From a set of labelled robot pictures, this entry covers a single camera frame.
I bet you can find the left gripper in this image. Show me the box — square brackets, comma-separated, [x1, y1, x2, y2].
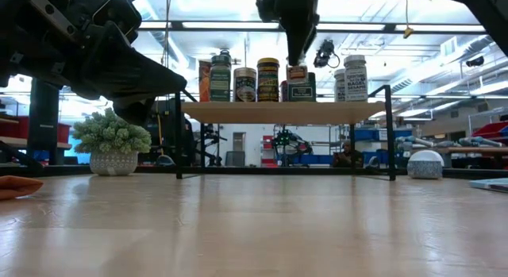
[0, 0, 188, 125]

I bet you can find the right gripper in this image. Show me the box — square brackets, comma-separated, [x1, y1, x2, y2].
[256, 0, 321, 67]

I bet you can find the small glass saffron jar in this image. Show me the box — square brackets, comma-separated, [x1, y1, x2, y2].
[286, 64, 309, 86]

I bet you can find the black spice can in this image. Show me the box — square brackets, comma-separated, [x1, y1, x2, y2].
[256, 57, 281, 103]

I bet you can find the white-lidded bagel sesame jar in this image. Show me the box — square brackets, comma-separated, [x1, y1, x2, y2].
[343, 54, 369, 103]
[333, 68, 346, 103]

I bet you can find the round spice tin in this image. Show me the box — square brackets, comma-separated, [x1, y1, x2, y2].
[233, 67, 258, 103]

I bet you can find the amber plastic object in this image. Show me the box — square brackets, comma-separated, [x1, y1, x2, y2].
[198, 59, 212, 103]

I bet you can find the green-lidded glass spice jar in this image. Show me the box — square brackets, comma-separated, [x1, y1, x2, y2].
[209, 49, 233, 103]

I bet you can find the green plant in patterned pot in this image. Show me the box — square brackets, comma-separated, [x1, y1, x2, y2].
[71, 107, 152, 177]

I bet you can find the red storage bin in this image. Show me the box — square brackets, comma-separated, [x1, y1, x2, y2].
[471, 121, 508, 140]
[0, 116, 73, 145]

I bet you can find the black overhead rig beam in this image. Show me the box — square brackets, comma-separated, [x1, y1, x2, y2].
[137, 18, 487, 36]

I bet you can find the person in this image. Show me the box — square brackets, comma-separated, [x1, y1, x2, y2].
[332, 140, 364, 169]

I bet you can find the blue storage bin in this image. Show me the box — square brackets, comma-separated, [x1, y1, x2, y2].
[354, 128, 414, 142]

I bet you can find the patterned candle tin, white lid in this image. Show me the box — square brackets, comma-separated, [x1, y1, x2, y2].
[406, 149, 445, 180]

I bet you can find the wooden workbench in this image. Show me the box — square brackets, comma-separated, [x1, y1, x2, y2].
[436, 145, 508, 169]

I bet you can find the Yellowstone waterfall book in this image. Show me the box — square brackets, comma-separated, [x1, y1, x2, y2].
[468, 177, 508, 194]

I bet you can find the black overhead camera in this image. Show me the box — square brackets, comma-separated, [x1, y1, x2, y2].
[313, 38, 341, 70]

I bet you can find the wooden shelf, black metal frame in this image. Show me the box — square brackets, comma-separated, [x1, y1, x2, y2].
[174, 84, 397, 182]

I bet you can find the yellow hanging cord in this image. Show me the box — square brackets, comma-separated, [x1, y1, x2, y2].
[402, 0, 415, 40]

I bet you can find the black aluminium table frame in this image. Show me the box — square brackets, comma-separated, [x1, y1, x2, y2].
[0, 164, 508, 179]

